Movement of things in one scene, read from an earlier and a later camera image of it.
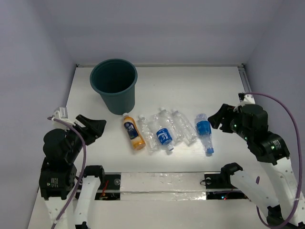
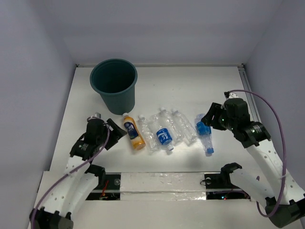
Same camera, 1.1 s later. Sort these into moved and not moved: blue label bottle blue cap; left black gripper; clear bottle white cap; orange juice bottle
Moved: left black gripper
Not moved: clear bottle white cap; orange juice bottle; blue label bottle blue cap
